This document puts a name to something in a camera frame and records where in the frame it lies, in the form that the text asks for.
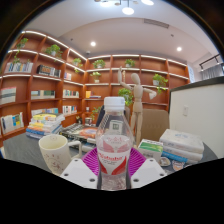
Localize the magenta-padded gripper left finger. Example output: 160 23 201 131
59 146 101 190

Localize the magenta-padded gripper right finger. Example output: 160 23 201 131
126 147 167 190

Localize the clear plastic water bottle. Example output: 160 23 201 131
95 96 135 192

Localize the small green white box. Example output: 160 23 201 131
137 138 164 163

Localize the stack of dark books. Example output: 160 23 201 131
59 122 101 153

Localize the blue flat pack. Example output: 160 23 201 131
161 150 190 165

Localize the white ceramic mug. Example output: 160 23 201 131
38 134 83 177

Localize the white orange badge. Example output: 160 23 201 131
171 159 185 172

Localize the tan chair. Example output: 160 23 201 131
139 108 170 143

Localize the small potted plant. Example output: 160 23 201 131
84 105 102 126

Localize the dark blue backpack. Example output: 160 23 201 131
95 104 132 128

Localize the white tissue pack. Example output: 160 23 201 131
158 128 205 155
162 146 204 162

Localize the stack of colourful books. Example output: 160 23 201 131
25 113 66 140

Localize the wooden artist mannequin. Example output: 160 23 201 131
117 66 158 146

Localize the wooden shelf unit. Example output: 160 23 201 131
0 29 191 148

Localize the grey curtain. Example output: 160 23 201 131
201 63 224 81

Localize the ceiling air vent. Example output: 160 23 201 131
143 18 170 29

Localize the ceiling chandelier lamp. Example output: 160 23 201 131
94 0 155 16

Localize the black track light rail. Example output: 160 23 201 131
199 53 224 72

